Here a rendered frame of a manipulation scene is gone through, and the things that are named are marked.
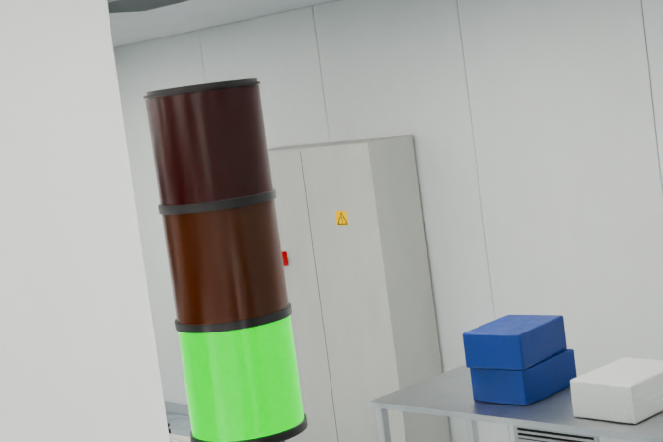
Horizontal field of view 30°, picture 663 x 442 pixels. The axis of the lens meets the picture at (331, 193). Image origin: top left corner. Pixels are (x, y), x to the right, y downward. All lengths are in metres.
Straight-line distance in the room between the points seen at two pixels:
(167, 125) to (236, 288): 0.07
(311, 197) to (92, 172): 5.63
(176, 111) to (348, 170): 6.97
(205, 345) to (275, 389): 0.03
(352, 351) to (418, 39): 1.96
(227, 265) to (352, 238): 7.03
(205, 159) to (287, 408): 0.11
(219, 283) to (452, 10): 6.88
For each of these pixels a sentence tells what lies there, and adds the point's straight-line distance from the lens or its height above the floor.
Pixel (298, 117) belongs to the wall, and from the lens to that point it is 8.36.
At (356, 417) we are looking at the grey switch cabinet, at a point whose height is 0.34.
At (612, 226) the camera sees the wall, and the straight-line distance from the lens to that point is 6.85.
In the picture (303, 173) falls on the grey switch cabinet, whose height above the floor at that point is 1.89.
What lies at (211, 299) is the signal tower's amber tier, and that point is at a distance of 0.51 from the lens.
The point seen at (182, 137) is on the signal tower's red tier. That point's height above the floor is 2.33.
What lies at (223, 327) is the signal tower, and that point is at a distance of 0.51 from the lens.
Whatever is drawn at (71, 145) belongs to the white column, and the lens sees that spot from 2.15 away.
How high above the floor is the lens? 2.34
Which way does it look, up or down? 4 degrees down
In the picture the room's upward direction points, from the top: 7 degrees counter-clockwise
